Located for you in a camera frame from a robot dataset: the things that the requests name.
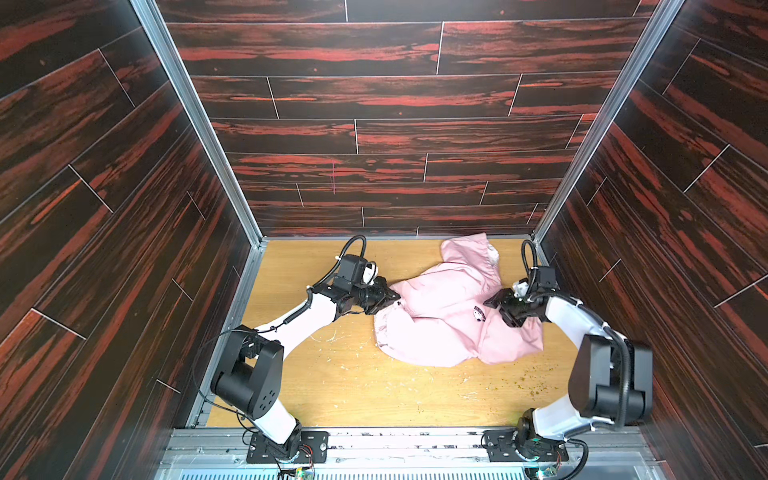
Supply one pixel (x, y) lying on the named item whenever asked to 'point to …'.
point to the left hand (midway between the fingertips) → (403, 296)
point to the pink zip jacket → (442, 318)
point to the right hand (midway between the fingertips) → (495, 306)
